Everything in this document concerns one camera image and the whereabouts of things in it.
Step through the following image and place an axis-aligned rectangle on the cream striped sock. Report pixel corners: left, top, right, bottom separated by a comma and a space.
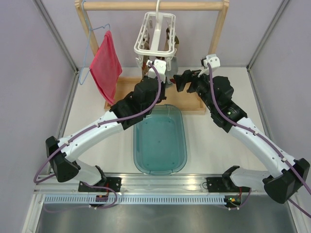
164, 27, 180, 57

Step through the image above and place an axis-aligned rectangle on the aluminium frame post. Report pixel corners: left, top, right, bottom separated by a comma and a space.
33, 0, 80, 73
246, 0, 291, 72

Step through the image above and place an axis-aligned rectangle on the right aluminium frame post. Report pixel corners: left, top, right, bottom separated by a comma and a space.
246, 0, 291, 72

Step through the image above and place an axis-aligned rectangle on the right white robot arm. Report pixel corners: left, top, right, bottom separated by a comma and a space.
173, 70, 310, 204

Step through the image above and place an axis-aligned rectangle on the wooden clothes rack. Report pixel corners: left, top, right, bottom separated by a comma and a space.
74, 0, 230, 116

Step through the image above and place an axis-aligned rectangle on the left aluminium frame post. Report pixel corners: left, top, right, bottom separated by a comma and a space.
33, 0, 80, 73

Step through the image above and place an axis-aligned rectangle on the blue wire hanger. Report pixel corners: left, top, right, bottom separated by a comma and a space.
75, 0, 111, 85

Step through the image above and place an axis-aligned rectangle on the slotted cable duct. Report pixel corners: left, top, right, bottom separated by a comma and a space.
44, 194, 226, 205

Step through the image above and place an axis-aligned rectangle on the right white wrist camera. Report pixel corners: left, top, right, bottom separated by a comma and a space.
198, 54, 221, 77

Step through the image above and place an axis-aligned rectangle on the red mesh cloth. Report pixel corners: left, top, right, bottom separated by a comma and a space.
90, 31, 122, 105

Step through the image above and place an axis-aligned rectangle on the aluminium mounting rail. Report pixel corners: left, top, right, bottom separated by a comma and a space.
34, 171, 299, 195

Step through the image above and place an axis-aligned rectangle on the grey ankle sock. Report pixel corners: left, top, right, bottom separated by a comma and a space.
169, 56, 178, 76

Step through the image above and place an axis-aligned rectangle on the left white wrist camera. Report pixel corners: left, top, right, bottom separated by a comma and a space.
146, 59, 167, 83

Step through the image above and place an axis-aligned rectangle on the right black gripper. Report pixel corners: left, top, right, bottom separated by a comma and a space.
173, 67, 217, 111

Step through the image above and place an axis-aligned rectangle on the blue translucent plastic bin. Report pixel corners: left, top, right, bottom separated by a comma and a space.
133, 104, 187, 175

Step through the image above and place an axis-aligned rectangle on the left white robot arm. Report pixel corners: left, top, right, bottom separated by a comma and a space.
46, 68, 166, 192

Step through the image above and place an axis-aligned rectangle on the argyle patterned sock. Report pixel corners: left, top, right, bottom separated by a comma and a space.
141, 55, 150, 78

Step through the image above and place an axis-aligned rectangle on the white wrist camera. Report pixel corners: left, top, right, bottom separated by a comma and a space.
198, 54, 221, 77
146, 59, 167, 83

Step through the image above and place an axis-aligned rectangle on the white clip sock hanger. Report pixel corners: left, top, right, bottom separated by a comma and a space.
134, 0, 176, 71

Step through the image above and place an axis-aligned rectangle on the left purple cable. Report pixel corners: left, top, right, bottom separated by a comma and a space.
33, 62, 162, 184

